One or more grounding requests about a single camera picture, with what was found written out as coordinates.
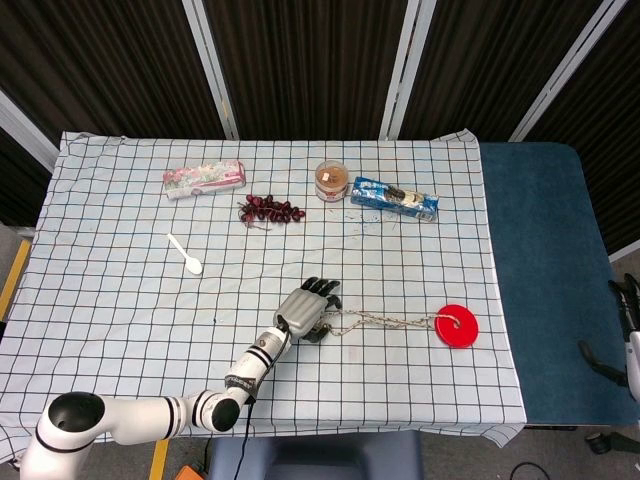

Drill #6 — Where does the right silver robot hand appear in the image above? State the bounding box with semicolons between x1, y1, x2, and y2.
578;272;640;401

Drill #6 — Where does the thin grey cord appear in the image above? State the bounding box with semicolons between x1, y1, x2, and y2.
324;307;459;337

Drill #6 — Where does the black caster wheel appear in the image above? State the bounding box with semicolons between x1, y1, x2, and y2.
585;432;614;455

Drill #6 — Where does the red disc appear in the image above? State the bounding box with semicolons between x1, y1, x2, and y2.
433;302;480;349

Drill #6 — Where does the pink floral tissue pack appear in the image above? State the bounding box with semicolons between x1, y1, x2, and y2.
162;158;247;201

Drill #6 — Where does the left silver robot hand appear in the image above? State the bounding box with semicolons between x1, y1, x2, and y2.
273;276;345;346

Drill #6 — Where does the dark red grape bunch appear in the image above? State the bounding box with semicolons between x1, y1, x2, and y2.
237;193;307;232

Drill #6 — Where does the blue cookie box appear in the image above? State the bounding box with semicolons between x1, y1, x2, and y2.
349;175;441;222

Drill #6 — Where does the white plastic spoon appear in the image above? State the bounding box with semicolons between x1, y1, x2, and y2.
166;232;204;276

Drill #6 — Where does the white partition frame post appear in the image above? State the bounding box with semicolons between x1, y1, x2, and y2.
378;0;436;141
509;0;629;142
182;0;240;140
0;89;60;171

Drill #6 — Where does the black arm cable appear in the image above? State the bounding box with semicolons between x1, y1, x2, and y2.
239;319;294;480

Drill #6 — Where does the blue grey chair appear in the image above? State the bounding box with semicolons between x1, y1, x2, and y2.
207;432;424;480

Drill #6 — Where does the brown spread jar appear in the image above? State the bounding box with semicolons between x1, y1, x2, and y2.
314;160;350;203

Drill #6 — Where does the blue padded table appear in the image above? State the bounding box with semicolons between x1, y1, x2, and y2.
477;141;640;429

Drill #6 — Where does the dark ribbed partition panel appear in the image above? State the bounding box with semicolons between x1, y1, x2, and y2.
399;0;609;144
204;0;411;141
522;0;640;256
0;0;226;146

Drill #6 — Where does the white checkered tablecloth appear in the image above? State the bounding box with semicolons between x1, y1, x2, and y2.
0;128;529;449

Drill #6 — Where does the black floor cable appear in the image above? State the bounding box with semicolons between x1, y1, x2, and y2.
509;462;546;480

